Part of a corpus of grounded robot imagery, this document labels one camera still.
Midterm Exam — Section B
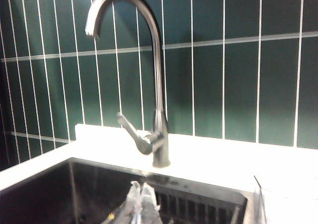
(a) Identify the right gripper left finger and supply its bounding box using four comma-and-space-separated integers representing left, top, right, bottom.
116, 180, 143, 224

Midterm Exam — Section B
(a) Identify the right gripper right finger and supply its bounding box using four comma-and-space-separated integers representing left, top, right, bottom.
138, 182, 161, 224

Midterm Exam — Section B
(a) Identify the grey faucet lever handle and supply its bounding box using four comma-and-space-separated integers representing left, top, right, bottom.
116, 111, 159, 155

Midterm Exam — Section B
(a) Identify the clear plastic pitcher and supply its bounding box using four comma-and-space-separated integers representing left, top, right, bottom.
253, 175, 274, 224

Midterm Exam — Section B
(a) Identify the black sink drain rack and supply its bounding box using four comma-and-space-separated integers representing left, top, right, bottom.
149, 184, 246, 224

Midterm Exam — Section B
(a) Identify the black kitchen sink basin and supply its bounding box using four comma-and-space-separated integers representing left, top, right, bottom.
0, 156, 249, 224

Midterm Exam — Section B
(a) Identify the dark metal gooseneck faucet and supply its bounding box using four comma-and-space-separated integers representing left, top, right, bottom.
84, 0, 172, 168

